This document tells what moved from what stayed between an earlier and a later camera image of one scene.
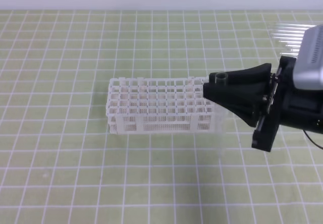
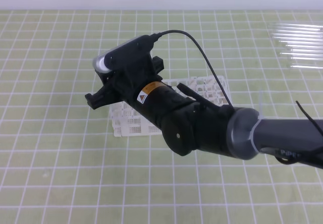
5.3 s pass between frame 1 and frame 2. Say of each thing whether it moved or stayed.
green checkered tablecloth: stayed
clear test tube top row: stayed
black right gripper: moved
